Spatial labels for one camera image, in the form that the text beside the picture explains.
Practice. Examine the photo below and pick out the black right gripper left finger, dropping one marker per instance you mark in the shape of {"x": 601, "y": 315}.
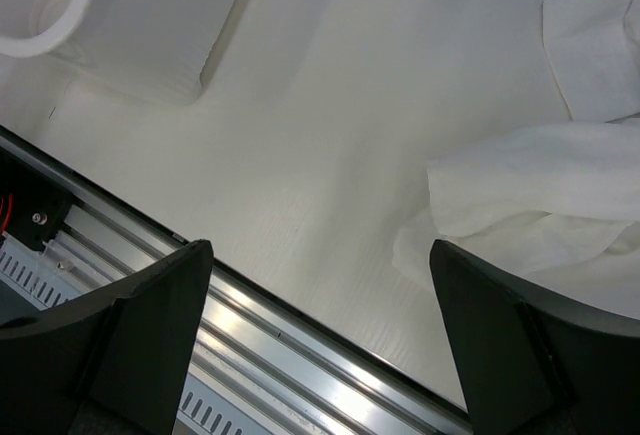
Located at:
{"x": 112, "y": 361}

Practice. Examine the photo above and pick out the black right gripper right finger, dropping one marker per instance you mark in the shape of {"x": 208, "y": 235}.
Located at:
{"x": 530, "y": 360}

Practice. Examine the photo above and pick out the white shirt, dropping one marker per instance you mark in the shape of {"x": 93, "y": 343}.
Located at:
{"x": 555, "y": 202}

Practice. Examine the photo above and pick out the white plastic basket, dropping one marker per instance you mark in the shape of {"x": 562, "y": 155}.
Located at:
{"x": 152, "y": 49}

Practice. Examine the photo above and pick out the white slotted cable duct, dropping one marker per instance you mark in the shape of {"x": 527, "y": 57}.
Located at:
{"x": 70, "y": 266}

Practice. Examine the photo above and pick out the aluminium rail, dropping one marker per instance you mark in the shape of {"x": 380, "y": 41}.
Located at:
{"x": 287, "y": 374}

